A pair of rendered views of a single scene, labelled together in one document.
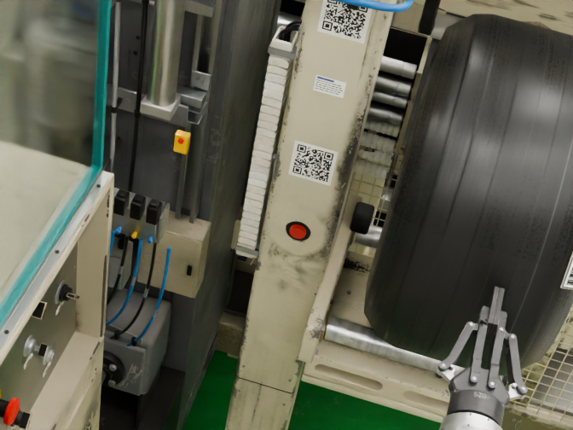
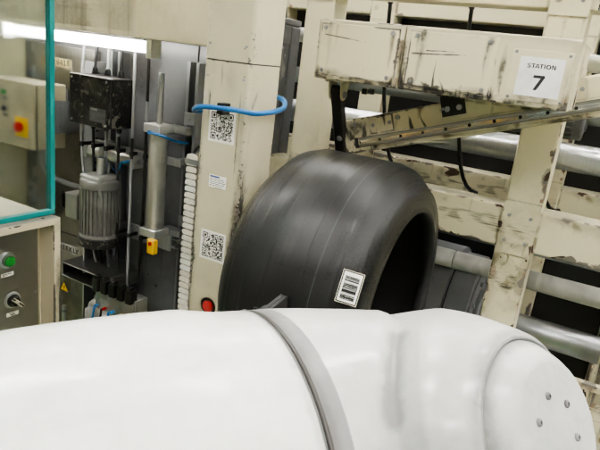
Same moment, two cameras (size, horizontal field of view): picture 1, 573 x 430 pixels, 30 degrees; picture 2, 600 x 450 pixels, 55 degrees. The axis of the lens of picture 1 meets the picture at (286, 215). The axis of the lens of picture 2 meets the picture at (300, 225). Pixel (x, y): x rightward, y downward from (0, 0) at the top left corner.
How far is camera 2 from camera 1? 100 cm
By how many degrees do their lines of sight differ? 31
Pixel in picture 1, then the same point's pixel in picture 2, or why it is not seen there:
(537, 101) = (337, 170)
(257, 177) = (185, 263)
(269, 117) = (188, 212)
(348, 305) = not seen: hidden behind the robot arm
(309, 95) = (207, 191)
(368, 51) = (237, 151)
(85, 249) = (44, 279)
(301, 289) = not seen: hidden behind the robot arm
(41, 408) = not seen: outside the picture
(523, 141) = (317, 190)
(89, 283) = (46, 310)
